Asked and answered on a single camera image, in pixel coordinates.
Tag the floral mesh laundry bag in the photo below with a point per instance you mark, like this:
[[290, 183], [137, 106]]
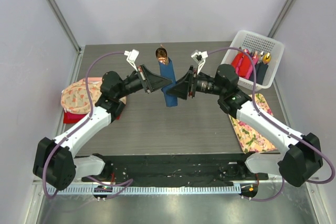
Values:
[[74, 98]]

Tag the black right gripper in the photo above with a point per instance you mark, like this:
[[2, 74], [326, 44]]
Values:
[[181, 88]]

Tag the dark blue rolled napkin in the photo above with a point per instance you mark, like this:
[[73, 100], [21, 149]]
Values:
[[261, 72]]

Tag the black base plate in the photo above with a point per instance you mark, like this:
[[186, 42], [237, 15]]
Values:
[[194, 170]]

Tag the gold spoon in basket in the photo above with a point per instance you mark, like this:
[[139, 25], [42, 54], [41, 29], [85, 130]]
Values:
[[266, 58]]

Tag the pink rolled napkin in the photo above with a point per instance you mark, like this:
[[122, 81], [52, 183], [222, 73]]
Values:
[[250, 70]]

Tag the red napkin stack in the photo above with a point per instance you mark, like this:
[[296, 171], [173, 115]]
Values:
[[70, 118]]

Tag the red rolled napkin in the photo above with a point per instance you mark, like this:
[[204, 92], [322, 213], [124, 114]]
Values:
[[241, 64]]

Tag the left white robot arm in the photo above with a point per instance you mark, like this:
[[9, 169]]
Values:
[[56, 162]]

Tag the rose gold spoon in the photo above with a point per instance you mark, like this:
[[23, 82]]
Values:
[[161, 55]]

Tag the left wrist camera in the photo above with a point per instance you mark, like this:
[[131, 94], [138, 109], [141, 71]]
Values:
[[131, 57]]

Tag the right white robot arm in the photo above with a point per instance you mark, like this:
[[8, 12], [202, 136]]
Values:
[[296, 161]]

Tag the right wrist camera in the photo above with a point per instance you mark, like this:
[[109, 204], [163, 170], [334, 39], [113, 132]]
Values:
[[200, 58]]

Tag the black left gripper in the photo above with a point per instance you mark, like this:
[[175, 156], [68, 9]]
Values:
[[152, 81]]

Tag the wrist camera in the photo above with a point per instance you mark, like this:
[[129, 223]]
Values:
[[131, 57], [200, 58]]

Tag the floral tray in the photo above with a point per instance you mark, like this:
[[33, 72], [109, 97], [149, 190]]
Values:
[[249, 139]]

